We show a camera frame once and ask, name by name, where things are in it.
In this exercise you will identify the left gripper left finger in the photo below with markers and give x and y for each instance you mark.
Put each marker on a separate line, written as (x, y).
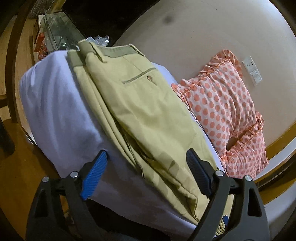
(46, 220)

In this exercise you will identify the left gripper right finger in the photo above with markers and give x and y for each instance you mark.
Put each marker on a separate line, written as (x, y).
(247, 220)

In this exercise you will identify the khaki pants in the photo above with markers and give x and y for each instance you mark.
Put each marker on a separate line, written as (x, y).
(150, 126)

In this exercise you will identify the right polka dot pillow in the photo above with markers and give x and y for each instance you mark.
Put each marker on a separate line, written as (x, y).
(248, 155)

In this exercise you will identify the polka dot pillow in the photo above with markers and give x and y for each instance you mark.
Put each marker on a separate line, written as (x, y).
(248, 155)
(220, 101)

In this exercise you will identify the white bed mattress sheet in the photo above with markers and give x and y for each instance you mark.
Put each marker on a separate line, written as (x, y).
(66, 131)

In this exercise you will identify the dark wooden chair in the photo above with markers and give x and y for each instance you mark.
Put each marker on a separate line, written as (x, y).
(9, 99)

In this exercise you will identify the left polka dot pillow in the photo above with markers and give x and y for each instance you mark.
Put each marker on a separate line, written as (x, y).
(220, 101)

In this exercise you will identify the clear plastic bag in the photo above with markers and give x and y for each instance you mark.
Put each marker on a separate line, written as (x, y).
(101, 41)

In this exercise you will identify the white wall socket plate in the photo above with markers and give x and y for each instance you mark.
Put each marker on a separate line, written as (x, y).
(252, 70)

